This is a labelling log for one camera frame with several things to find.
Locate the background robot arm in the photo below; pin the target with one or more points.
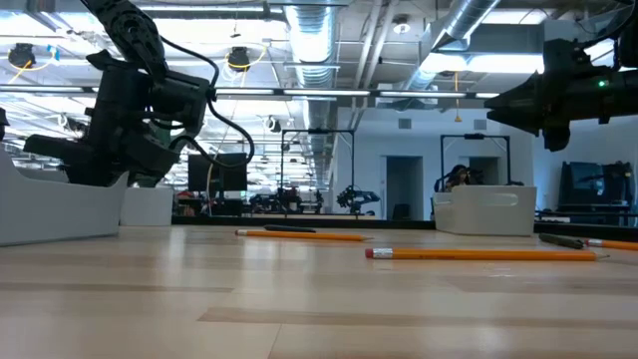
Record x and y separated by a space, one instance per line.
356 197
289 199

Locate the ceiling dome sensor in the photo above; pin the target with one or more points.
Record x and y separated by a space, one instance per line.
401 27

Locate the person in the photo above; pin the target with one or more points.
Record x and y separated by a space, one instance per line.
458 177

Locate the black background monitor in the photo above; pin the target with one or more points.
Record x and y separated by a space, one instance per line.
229 177

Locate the grey wall vent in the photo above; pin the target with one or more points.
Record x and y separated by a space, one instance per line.
405 123
480 124

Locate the black pen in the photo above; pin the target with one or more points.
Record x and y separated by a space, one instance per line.
289 229
560 241

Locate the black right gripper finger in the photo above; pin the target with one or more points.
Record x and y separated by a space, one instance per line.
523 97
528 119

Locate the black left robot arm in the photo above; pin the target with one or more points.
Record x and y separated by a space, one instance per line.
129 30

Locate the narrow silver ceiling duct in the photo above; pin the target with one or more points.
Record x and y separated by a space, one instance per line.
468 15

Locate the wide ribbed silver duct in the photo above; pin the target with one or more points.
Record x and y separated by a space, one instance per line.
311 40

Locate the grey plastic bin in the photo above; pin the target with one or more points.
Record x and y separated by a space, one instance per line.
483 219
55 214

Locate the small black ceiling reel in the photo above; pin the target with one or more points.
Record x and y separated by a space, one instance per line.
272 124

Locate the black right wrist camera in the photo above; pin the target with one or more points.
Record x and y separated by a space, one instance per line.
563 57

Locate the bright ceiling light panel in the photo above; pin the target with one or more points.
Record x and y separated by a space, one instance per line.
498 64

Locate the black table frame rail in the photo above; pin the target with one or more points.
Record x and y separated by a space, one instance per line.
299 222

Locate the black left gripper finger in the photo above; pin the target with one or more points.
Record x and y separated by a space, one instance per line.
55 157
50 145

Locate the white plant pot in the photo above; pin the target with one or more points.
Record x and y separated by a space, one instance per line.
147 207

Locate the black display screen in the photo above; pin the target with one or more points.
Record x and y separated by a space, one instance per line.
588 182

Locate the black metal frame stand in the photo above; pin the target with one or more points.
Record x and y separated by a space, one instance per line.
473 135

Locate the yellow pencil with eraser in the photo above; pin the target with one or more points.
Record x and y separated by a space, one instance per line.
615 245
473 254
299 235

